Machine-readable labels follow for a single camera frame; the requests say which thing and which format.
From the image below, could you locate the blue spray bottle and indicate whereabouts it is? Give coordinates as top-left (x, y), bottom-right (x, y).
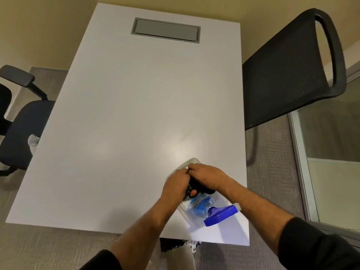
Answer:
top-left (186, 193), bottom-right (240, 228)

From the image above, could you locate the light grey trouser leg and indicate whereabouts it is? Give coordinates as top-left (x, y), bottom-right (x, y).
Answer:
top-left (164, 244), bottom-right (197, 270)

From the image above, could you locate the black armrest office chair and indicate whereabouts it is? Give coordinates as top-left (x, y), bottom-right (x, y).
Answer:
top-left (0, 64), bottom-right (56, 177)

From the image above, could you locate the white shoe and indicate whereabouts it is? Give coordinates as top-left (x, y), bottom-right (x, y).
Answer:
top-left (159, 237), bottom-right (201, 254)

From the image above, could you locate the black sleeve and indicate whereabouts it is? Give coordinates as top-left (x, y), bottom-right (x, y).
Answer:
top-left (79, 249), bottom-right (123, 270)
top-left (277, 216), bottom-right (360, 270)

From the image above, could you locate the person's left hand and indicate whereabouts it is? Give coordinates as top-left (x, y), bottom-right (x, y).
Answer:
top-left (160, 168), bottom-right (191, 208)

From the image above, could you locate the grey orange microfibre cloth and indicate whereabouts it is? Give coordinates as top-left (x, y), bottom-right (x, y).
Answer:
top-left (183, 177), bottom-right (218, 202)

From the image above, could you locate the person's left forearm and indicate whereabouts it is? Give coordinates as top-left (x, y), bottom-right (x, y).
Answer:
top-left (108, 193), bottom-right (183, 270)

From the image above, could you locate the person's right hand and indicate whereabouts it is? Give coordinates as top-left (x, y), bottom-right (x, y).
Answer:
top-left (187, 163), bottom-right (234, 194)

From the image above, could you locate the white fabric object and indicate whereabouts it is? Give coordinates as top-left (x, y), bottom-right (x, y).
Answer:
top-left (27, 134), bottom-right (41, 156)

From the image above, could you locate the black left sleeve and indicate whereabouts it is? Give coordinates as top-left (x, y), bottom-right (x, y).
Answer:
top-left (79, 249), bottom-right (123, 270)

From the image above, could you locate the clear plastic container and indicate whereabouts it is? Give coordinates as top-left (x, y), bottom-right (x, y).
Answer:
top-left (165, 157), bottom-right (242, 229)

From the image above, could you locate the grey cable hatch lid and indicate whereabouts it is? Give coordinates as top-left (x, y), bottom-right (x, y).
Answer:
top-left (130, 17), bottom-right (202, 44)

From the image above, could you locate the fixed glass partition panel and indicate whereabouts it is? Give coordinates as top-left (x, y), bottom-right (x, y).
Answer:
top-left (288, 61), bottom-right (360, 242)

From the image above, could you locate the person's right forearm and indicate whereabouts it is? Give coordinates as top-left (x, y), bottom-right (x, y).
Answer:
top-left (222, 178), bottom-right (294, 255)

